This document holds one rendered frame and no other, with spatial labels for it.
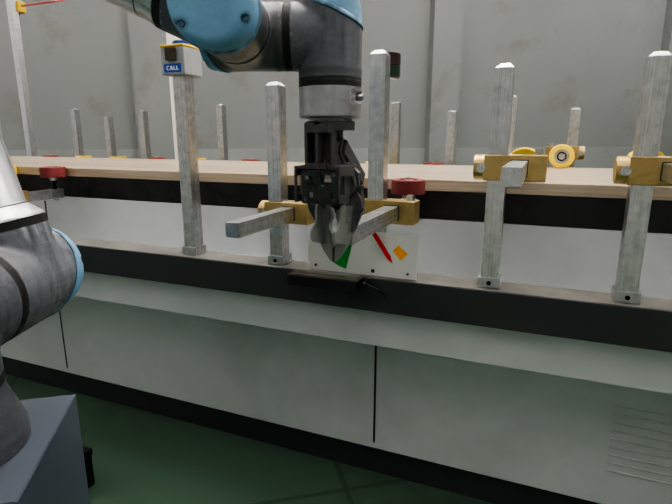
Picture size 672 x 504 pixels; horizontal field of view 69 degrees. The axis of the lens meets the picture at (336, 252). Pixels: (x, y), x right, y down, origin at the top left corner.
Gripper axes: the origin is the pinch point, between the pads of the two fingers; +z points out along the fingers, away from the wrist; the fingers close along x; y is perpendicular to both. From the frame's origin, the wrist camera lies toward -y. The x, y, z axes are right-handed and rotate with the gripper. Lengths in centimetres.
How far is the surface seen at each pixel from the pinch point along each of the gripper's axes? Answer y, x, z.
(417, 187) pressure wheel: -42.5, 2.8, -6.5
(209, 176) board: -54, -64, -6
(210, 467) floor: -39, -58, 83
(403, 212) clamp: -31.4, 2.6, -2.2
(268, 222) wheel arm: -19.5, -23.6, -0.1
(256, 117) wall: -344, -224, -36
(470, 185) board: -54, 13, -6
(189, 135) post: -33, -53, -18
